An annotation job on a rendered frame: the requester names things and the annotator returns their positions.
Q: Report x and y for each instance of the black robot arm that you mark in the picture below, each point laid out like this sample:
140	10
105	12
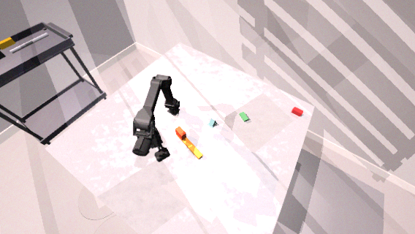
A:
145	119

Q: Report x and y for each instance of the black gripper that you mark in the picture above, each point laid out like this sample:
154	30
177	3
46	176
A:
162	152

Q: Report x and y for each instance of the red rectangular block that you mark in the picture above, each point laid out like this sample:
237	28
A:
297	111

